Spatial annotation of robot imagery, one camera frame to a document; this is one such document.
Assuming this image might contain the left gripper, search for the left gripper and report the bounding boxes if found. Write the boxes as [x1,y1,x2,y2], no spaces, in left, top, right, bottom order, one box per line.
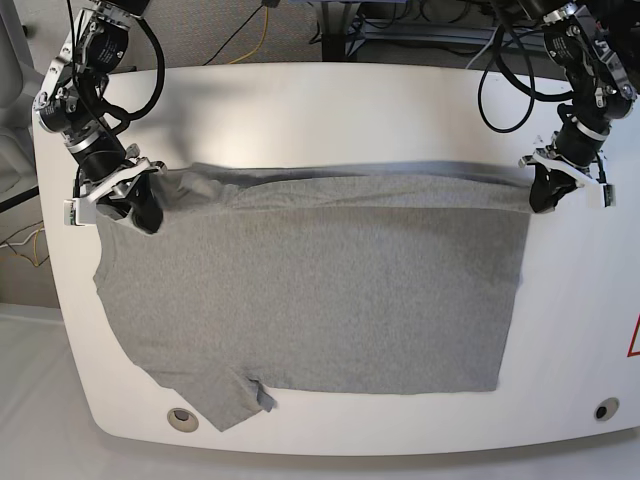
[519,132,615,213]

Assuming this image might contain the table grommet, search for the table grommet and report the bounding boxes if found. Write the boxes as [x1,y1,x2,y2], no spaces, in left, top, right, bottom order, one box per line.
[594,397,620,422]
[167,408,199,433]

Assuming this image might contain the black table leg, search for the black table leg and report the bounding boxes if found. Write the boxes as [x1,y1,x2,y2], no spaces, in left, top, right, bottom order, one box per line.
[311,1,361,63]

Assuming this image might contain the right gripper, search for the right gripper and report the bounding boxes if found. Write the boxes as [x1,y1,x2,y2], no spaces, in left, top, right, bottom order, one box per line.
[63,144,165,234]

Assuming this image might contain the right table grommet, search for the right table grommet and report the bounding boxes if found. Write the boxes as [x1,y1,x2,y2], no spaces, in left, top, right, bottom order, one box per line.
[594,397,620,422]

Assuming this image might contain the tangled black cables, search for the tangled black cables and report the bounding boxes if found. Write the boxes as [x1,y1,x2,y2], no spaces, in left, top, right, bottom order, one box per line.
[309,0,501,56]

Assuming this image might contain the yellow cable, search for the yellow cable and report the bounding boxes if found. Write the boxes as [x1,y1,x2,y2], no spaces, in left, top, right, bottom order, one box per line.
[227,7,271,66]

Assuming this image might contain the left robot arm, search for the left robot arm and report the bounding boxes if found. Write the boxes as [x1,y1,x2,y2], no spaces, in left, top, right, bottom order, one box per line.
[490,1,639,213]

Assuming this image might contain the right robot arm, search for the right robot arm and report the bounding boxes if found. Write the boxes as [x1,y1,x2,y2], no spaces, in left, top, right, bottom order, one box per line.
[33,1,166,234]

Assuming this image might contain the white cable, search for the white cable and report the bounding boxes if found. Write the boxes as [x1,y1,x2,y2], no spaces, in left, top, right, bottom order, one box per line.
[464,24,504,71]

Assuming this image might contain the grey T-shirt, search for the grey T-shirt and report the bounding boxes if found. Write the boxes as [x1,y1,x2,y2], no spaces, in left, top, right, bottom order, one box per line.
[94,167,531,431]

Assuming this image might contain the left table grommet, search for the left table grommet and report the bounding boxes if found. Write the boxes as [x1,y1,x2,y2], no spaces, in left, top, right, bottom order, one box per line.
[167,408,199,433]

